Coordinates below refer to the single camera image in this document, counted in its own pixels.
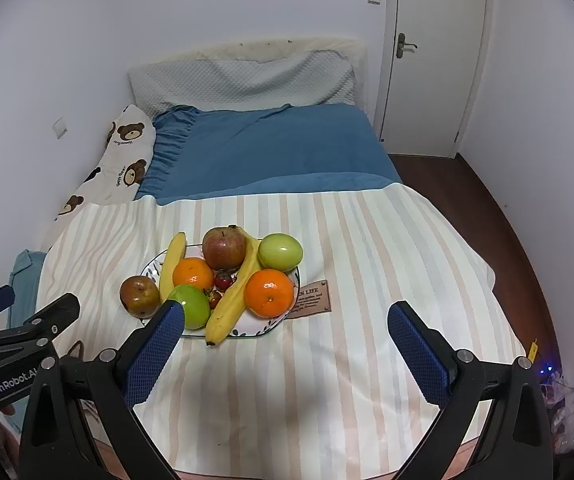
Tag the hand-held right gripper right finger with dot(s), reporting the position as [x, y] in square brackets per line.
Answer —
[419, 355]

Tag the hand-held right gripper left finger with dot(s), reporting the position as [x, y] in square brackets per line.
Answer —
[153, 355]

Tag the reddish brown apple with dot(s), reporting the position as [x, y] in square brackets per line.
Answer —
[223, 249]
[139, 296]

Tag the green apple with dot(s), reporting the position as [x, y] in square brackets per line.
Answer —
[280, 252]
[193, 305]

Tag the red cherry tomato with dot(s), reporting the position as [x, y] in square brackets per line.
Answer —
[224, 281]
[215, 300]

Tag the floral ceramic plate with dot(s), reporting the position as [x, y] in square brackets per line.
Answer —
[287, 310]

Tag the light blue cloth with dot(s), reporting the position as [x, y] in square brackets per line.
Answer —
[24, 285]

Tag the striped cream blanket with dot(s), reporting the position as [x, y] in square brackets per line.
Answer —
[342, 370]

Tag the large yellow banana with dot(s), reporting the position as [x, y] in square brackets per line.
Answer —
[224, 316]

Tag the small orange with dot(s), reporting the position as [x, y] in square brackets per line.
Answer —
[193, 274]

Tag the small yellow banana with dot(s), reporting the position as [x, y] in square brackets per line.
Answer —
[174, 255]

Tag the brown leather blanket label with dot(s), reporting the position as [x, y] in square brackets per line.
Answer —
[312, 299]

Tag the large orange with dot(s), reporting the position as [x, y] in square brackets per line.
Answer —
[269, 294]

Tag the bear print pillow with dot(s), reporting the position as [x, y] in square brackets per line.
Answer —
[122, 170]

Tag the blue blanket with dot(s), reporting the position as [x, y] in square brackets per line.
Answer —
[277, 145]

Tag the grey dotted pillow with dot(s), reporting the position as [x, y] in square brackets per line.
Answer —
[247, 82]

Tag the white door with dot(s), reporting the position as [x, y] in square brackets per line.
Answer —
[437, 60]

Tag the cream bed headboard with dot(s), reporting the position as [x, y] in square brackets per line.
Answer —
[317, 45]

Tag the white wall switch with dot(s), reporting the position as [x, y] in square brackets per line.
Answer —
[60, 127]

